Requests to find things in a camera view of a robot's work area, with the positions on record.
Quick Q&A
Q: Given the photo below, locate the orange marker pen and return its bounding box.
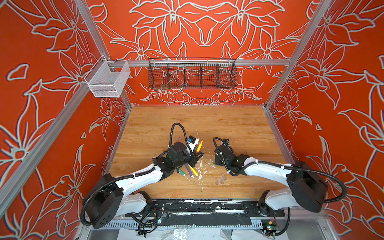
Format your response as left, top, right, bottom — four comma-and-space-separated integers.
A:
197, 140, 204, 152

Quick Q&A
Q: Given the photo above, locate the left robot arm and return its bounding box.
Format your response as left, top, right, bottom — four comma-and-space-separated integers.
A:
80, 131, 204, 229

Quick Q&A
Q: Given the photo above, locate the black wire basket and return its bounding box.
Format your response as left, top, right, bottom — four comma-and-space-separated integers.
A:
148, 57, 238, 90

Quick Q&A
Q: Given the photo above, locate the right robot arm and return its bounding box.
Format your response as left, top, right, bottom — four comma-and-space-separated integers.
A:
213, 137, 348, 213

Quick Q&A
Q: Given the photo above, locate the green marker pen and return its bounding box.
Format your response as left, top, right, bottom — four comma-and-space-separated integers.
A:
178, 169, 186, 177

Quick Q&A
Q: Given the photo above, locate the yellow marker pen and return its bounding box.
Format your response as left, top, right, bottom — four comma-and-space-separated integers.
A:
188, 165, 198, 177

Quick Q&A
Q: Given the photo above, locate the purple marker pen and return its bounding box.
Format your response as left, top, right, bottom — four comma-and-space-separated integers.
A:
185, 164, 194, 177

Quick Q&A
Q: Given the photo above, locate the clear plastic bin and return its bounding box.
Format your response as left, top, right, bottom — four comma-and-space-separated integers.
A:
85, 60, 131, 98

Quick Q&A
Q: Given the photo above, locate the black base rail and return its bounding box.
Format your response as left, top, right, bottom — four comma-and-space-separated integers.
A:
124, 198, 286, 219

